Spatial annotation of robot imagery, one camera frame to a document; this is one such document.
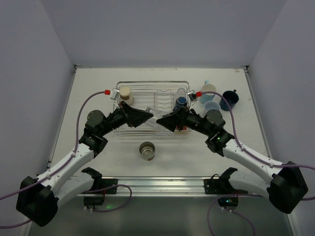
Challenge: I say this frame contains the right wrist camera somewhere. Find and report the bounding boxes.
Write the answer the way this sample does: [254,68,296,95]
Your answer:
[187,90,202,110]

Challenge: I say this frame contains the light blue mug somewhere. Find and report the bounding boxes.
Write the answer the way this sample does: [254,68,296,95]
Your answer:
[200,81,217,104]

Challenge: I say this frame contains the left black control box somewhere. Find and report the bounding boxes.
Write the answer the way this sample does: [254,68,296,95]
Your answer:
[83,197,105,209]

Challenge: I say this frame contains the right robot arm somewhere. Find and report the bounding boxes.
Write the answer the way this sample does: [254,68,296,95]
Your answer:
[157,108,308,214]

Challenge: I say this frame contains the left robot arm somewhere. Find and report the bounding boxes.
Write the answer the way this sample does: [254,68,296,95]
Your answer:
[16,102,153,227]

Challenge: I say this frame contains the aluminium rail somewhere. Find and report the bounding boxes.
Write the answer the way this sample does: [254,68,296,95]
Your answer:
[34,175,237,197]

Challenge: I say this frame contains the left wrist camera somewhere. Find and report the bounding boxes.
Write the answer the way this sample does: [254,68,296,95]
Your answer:
[109,88,120,103]

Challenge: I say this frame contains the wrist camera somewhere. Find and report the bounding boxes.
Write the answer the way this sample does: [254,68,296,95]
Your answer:
[187,90,202,110]
[109,88,120,103]

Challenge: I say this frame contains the small dark blue cup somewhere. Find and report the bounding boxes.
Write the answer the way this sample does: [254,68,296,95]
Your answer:
[173,96,188,111]

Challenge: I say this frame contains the beige brown cup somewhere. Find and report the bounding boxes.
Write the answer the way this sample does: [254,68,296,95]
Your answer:
[139,142,155,161]
[119,86,134,105]

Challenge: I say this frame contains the large dark blue mug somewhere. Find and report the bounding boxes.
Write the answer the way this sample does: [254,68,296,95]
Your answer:
[219,89,239,111]

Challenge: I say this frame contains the clear glass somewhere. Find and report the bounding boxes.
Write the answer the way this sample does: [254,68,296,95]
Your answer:
[145,107,168,130]
[176,88,186,97]

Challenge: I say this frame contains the black control box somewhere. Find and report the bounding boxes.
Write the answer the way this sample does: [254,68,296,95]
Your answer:
[218,196,239,210]
[83,197,105,209]

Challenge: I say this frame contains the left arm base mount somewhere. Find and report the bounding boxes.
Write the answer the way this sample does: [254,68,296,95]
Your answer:
[81,167,118,194]

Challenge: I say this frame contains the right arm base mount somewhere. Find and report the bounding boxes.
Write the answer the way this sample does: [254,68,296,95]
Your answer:
[203,167,248,195]

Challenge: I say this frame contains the right black control box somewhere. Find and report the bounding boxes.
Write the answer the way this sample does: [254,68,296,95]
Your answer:
[218,196,239,210]

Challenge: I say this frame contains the wire dish rack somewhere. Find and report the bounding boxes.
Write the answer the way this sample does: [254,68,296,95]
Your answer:
[114,81,191,139]

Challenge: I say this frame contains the pale blue small cup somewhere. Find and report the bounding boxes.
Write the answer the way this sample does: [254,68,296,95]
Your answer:
[203,101,221,117]

